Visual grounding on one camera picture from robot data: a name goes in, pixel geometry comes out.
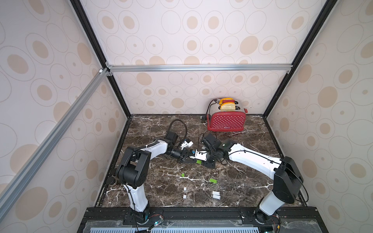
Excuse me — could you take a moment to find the left diagonal aluminium rail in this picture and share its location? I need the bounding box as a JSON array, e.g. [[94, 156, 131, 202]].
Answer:
[[1, 68, 109, 221]]

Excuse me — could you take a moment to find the black toaster power cable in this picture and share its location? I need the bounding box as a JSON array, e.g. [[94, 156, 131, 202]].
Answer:
[[200, 99, 219, 123]]

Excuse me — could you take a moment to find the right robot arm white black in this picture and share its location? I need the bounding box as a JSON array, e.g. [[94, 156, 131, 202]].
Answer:
[[202, 134, 304, 224]]

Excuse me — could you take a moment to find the left black frame post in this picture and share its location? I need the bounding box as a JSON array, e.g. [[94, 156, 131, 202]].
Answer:
[[69, 0, 131, 118]]

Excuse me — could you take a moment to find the black frame post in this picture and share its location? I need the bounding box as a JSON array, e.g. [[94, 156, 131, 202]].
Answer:
[[69, 0, 131, 118], [263, 0, 338, 120]]

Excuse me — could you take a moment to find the yellow toast front slice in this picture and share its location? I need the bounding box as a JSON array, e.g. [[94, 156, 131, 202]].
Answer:
[[220, 102, 236, 111]]

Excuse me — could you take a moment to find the right black frame post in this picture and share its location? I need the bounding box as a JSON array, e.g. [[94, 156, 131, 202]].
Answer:
[[263, 0, 338, 120]]

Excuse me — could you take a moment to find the yellow toast slice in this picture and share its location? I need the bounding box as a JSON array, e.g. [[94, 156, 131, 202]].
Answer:
[[220, 102, 236, 111], [219, 98, 235, 105]]

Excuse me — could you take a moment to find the horizontal aluminium rail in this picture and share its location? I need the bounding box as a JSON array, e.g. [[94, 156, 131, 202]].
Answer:
[[102, 64, 293, 72]]

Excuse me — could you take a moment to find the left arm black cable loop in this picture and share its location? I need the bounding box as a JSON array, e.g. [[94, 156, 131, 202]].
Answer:
[[165, 118, 188, 143]]

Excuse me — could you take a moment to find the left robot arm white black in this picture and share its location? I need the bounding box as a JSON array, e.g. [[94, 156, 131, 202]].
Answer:
[[115, 132, 196, 215]]

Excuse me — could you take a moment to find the red toaster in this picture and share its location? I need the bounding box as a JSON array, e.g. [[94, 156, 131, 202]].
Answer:
[[207, 102, 248, 132]]

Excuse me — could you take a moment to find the yellow toast back slice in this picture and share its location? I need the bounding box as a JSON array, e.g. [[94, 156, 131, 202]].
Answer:
[[219, 98, 235, 105]]

